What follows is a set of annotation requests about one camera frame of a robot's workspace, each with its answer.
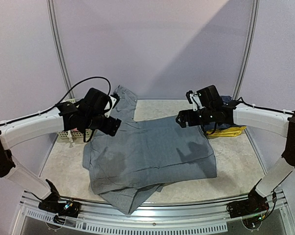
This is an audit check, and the beige perforated laundry basket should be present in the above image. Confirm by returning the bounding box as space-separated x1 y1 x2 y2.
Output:
58 97 94 143

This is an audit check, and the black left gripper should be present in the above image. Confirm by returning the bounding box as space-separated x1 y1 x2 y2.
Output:
84 113 121 136

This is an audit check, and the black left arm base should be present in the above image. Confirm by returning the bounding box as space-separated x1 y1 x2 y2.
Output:
38 179 81 218

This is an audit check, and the aluminium frame post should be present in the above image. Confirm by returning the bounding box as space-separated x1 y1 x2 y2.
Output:
46 0 74 98
232 0 259 99

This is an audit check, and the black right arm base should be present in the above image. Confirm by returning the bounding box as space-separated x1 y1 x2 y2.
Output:
226 180 278 221

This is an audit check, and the left aluminium frame post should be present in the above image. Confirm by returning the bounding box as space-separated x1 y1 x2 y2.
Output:
46 0 74 98

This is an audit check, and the aluminium front rail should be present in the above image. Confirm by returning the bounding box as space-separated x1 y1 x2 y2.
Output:
12 190 295 235

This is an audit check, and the right aluminium frame post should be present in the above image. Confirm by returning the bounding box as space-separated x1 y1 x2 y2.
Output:
232 0 259 99

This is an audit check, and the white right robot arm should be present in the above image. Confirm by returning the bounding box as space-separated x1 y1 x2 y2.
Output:
176 101 295 213

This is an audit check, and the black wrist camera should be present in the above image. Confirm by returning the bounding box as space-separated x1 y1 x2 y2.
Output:
186 85 223 111
78 88 120 118

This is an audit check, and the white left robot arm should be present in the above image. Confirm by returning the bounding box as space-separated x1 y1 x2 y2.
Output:
0 101 121 212

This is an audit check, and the grey garment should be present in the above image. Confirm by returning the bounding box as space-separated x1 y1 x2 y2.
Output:
83 86 217 214

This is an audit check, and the yellow folded t-shirt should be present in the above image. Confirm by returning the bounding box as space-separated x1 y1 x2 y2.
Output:
206 126 246 138

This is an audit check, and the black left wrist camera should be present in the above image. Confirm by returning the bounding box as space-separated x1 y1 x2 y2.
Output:
78 88 120 118

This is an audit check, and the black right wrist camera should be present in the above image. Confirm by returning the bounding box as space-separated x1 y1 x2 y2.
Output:
186 85 223 111

